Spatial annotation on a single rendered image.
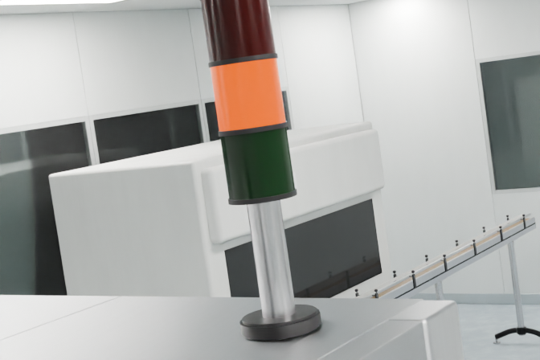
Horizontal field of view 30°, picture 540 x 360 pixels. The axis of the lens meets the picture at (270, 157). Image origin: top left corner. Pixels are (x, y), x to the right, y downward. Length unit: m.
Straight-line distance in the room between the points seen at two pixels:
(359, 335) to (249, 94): 0.18
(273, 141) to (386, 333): 0.15
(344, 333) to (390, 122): 9.01
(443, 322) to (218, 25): 0.27
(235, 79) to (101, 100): 6.33
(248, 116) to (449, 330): 0.22
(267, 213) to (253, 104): 0.08
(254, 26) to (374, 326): 0.23
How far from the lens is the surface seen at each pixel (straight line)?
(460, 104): 9.38
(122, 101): 7.18
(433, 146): 9.54
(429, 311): 0.76
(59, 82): 6.79
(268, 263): 0.73
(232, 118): 0.71
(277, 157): 0.72
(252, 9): 0.71
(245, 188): 0.72
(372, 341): 0.69
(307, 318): 0.73
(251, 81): 0.71
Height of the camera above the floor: 2.28
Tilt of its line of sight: 4 degrees down
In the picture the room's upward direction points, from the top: 8 degrees counter-clockwise
